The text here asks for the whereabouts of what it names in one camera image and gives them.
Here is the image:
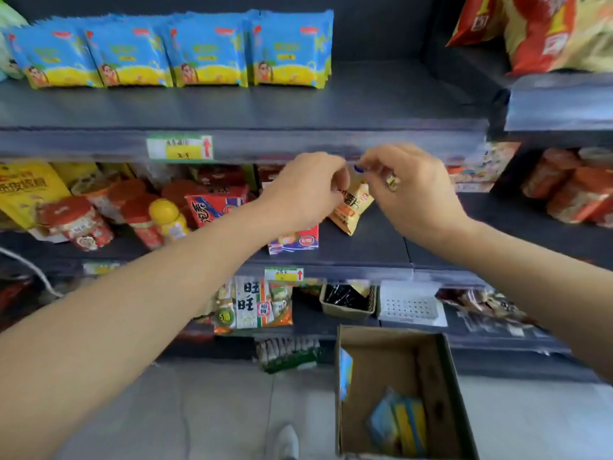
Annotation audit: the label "yellow plastic bottle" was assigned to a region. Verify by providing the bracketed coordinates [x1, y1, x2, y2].
[148, 198, 190, 243]

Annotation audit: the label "yellow snack bag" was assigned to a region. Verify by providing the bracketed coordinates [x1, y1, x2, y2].
[0, 161, 72, 231]

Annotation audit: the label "red blue snack box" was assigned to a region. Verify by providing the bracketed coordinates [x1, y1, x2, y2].
[185, 185, 250, 229]
[267, 224, 321, 256]

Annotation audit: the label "bundle of dark sachets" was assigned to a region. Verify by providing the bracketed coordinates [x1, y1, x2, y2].
[324, 284, 370, 311]

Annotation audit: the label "white rice cracker multipack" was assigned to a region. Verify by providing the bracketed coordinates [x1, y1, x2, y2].
[210, 275, 294, 336]

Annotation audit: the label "yellow potato chip bag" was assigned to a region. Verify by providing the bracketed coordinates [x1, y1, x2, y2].
[328, 179, 375, 236]

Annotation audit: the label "green yellow price tag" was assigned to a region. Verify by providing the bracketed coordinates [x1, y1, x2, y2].
[82, 261, 121, 276]
[264, 266, 305, 283]
[147, 134, 215, 162]

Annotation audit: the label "brown gift snack bag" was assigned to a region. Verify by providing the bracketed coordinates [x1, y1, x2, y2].
[435, 287, 537, 334]

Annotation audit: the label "person's left hand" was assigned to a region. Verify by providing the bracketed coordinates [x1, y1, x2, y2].
[258, 151, 351, 233]

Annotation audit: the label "large red yellow chip bag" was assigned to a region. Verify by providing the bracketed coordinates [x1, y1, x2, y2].
[503, 0, 613, 76]
[446, 0, 508, 47]

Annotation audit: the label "dark grey shelf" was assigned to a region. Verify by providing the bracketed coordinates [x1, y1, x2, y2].
[0, 0, 613, 379]

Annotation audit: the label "rows of blue wipe packets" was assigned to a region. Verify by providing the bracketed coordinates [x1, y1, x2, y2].
[7, 9, 335, 89]

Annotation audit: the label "red white snack can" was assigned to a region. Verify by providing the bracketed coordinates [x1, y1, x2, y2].
[38, 195, 115, 252]

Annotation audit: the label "person's right hand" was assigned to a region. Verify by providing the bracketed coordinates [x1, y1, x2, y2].
[358, 143, 473, 250]

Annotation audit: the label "beige woven basket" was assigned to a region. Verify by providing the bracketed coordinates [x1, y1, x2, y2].
[319, 280, 378, 321]

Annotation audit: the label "person's left forearm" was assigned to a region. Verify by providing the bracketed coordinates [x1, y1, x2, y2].
[0, 201, 278, 460]

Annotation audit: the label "person's left white shoe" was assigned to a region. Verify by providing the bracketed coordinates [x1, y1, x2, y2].
[275, 424, 300, 460]

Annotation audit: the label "brown cardboard box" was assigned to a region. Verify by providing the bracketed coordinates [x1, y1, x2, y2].
[335, 324, 480, 460]

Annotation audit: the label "green white wafer pack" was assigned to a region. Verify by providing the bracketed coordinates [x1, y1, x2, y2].
[255, 335, 322, 374]

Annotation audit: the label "person's right forearm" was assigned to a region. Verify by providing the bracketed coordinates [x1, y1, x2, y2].
[433, 220, 613, 384]

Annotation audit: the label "thick white cable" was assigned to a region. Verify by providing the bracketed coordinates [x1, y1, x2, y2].
[0, 246, 63, 298]

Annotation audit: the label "green capped lotion bottle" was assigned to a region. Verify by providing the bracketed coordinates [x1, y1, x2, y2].
[0, 0, 27, 81]

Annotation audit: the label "white perforated plastic tray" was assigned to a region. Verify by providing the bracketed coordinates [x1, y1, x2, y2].
[377, 280, 449, 328]

